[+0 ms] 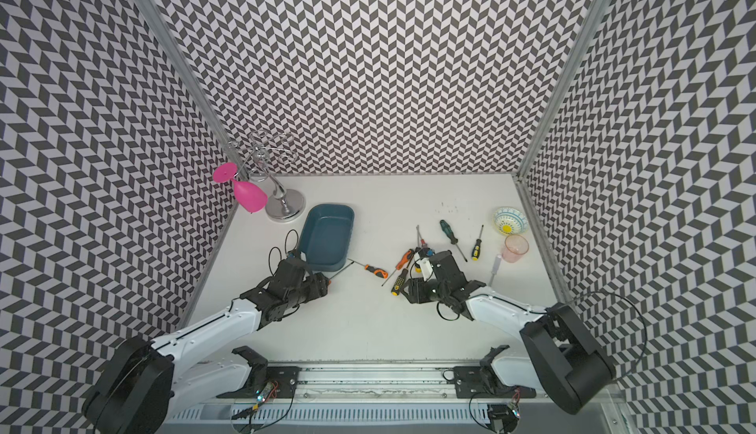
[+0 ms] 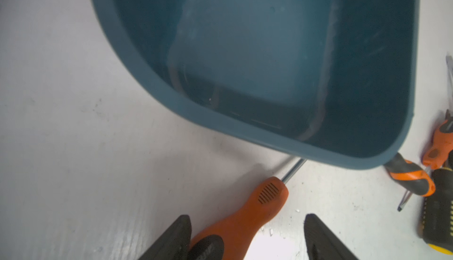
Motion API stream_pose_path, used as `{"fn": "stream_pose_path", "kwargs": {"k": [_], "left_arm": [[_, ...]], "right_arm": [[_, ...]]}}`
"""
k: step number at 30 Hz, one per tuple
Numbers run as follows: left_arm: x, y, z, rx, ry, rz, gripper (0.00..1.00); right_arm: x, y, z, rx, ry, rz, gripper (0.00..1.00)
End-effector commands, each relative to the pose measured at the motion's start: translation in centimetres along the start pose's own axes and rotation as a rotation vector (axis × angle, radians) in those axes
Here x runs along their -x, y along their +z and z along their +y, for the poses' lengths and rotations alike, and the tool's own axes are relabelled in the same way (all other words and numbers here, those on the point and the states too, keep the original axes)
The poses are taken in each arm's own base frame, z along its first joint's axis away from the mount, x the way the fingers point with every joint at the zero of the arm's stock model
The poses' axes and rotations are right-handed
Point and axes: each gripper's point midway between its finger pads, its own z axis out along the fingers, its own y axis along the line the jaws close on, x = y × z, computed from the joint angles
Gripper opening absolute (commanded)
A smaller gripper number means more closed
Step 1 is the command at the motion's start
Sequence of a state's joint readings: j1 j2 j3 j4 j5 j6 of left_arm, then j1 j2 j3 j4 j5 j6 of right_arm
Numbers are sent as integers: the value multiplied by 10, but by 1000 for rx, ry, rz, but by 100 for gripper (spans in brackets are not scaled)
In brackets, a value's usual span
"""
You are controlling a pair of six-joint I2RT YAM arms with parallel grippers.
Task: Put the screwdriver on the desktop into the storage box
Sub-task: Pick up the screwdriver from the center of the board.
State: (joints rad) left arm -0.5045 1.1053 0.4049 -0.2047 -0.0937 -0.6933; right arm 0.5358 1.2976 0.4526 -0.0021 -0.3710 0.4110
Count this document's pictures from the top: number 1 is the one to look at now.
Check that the small orange black screwdriver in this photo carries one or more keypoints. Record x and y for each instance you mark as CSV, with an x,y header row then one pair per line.
x,y
376,271

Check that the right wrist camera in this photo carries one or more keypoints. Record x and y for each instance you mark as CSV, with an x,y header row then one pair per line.
x,y
425,267

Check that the aluminium front rail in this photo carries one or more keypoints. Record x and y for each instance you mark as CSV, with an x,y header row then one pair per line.
x,y
383,382

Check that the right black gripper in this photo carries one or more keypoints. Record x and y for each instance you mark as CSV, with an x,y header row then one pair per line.
x,y
416,291

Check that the small yellow black screwdriver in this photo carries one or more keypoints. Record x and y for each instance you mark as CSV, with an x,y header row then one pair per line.
x,y
475,255

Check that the purple handled screwdriver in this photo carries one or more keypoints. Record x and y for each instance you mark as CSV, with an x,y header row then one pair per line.
x,y
424,250

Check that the pink translucent cup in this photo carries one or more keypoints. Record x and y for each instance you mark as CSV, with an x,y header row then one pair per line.
x,y
515,248

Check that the green handled screwdriver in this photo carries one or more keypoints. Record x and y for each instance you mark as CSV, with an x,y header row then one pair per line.
x,y
449,233

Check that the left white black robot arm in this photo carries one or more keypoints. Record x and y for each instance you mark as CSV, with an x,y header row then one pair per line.
x,y
146,382

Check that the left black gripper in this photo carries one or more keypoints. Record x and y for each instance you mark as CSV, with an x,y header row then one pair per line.
x,y
317,285

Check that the chrome glass holder stand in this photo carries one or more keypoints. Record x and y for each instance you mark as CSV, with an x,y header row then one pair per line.
x,y
256,154

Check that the teal plastic storage box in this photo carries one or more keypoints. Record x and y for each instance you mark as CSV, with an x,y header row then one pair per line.
x,y
325,237

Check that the long orange black screwdriver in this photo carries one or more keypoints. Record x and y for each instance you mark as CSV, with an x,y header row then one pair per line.
x,y
343,269

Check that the pink plastic wine glass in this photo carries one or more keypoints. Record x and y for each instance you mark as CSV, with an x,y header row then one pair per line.
x,y
250,196

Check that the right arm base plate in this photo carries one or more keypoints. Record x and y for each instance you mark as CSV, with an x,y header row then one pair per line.
x,y
482,381

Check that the orange handled thin screwdriver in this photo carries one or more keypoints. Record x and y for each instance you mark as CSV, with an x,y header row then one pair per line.
x,y
403,261

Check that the black yellow-tip screwdriver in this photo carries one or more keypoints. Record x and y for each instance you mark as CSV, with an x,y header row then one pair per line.
x,y
418,250

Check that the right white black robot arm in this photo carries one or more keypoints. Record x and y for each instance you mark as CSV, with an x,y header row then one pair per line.
x,y
564,360

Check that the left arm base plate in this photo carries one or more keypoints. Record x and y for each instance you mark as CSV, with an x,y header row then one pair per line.
x,y
263,381

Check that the patterned ceramic bowl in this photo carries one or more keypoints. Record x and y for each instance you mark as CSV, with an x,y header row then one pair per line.
x,y
510,221

